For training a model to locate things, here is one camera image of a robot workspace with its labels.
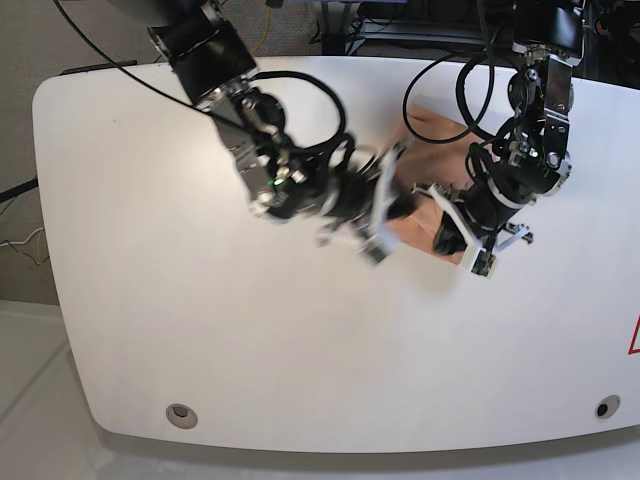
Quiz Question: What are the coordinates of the peach T-shirt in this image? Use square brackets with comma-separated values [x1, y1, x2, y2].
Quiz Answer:
[388, 103, 482, 265]

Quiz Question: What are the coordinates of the black bar at left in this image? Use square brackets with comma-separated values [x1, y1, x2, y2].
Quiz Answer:
[0, 177, 39, 203]

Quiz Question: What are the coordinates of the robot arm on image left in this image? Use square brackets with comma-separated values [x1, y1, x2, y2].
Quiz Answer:
[114, 1, 416, 246]

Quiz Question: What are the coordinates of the table grommet hole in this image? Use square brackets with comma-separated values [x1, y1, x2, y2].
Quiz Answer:
[595, 395, 621, 419]
[166, 404, 198, 430]

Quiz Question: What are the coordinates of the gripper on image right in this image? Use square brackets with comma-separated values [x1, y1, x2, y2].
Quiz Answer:
[411, 184, 534, 256]

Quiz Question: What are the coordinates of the black metal stand frame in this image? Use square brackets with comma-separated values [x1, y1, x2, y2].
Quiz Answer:
[319, 0, 586, 66]

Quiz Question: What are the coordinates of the left table grommet hole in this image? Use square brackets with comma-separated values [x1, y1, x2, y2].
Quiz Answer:
[166, 404, 198, 430]

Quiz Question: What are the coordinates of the yellow cable on floor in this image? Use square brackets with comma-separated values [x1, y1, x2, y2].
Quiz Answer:
[0, 230, 47, 269]

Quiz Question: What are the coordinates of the right table grommet hole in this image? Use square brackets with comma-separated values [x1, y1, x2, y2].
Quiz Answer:
[595, 395, 621, 419]

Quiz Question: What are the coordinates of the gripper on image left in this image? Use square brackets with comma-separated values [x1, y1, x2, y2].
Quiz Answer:
[316, 139, 417, 248]

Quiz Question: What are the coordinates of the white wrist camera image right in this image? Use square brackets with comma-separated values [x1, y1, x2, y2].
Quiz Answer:
[459, 246, 497, 278]

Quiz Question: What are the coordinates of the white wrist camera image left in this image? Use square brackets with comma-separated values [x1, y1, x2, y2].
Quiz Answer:
[362, 234, 398, 265]

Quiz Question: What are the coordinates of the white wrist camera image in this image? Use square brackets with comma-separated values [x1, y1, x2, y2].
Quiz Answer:
[362, 234, 398, 265]
[459, 246, 497, 278]

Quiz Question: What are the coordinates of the white cable on floor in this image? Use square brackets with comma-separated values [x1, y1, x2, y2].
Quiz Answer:
[0, 227, 46, 251]

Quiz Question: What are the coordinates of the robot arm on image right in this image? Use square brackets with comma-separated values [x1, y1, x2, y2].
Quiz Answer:
[390, 1, 585, 263]

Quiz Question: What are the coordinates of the yellow hanging cable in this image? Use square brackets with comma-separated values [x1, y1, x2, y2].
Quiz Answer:
[242, 4, 274, 59]

